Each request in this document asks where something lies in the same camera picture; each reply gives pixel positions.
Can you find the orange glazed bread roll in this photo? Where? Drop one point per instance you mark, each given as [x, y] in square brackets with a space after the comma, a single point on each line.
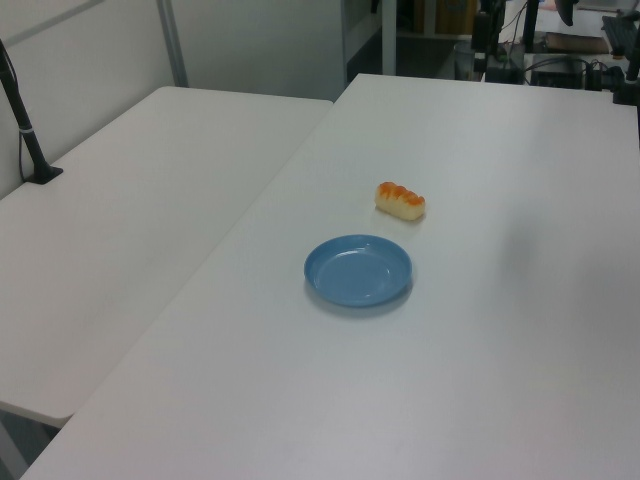
[400, 202]

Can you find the blue round plate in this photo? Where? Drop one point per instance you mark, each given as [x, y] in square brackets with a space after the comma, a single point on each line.
[357, 272]

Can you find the white side table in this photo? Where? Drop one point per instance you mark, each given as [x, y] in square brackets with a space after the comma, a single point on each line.
[125, 225]

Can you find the white desk leg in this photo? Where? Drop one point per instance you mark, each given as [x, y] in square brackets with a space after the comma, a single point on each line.
[389, 37]

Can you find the black monitor stand pole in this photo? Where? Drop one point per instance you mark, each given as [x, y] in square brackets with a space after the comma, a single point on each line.
[484, 35]

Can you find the black computer box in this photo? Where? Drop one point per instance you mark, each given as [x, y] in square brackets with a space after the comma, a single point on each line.
[557, 71]

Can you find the brown cardboard box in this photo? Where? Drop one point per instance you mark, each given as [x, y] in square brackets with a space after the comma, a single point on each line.
[575, 42]

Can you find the black clamp stand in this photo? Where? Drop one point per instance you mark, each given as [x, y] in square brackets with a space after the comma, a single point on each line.
[627, 90]

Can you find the black keyboard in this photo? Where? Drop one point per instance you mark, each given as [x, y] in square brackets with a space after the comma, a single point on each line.
[622, 35]

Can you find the grey metal partition post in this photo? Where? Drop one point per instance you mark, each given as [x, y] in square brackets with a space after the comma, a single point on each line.
[174, 45]

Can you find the black camera stand pole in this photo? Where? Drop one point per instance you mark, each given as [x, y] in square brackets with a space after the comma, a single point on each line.
[24, 131]

